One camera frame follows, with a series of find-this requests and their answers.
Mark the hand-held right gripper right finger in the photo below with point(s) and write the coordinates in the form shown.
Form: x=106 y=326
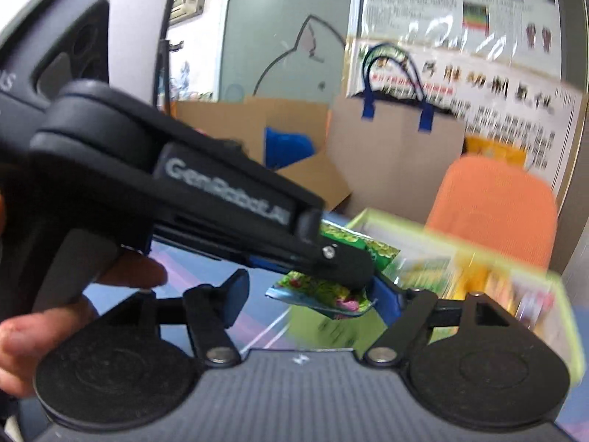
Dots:
x=389 y=301

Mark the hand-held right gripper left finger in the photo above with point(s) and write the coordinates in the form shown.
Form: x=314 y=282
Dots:
x=237 y=297

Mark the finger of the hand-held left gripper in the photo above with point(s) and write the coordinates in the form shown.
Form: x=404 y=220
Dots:
x=340 y=267

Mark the green snack packet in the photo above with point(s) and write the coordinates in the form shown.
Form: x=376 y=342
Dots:
x=317 y=292

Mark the green fabric storage box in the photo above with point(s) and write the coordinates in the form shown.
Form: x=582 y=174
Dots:
x=331 y=331

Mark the person's left hand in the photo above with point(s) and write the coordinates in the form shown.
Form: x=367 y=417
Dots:
x=138 y=271

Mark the blue tablecloth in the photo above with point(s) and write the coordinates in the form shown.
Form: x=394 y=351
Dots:
x=267 y=327

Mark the yellow snack packet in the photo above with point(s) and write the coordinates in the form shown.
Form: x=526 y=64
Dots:
x=478 y=276

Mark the open cardboard box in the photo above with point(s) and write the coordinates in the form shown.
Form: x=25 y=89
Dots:
x=221 y=119

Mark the blue plastic bag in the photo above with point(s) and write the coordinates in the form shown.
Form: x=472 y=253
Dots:
x=287 y=147

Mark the orange chair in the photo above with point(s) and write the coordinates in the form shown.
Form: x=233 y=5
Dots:
x=492 y=207

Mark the wall poster with large characters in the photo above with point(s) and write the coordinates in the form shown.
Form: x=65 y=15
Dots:
x=506 y=110

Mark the wall poster with photos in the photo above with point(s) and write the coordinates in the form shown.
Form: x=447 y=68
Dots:
x=437 y=4

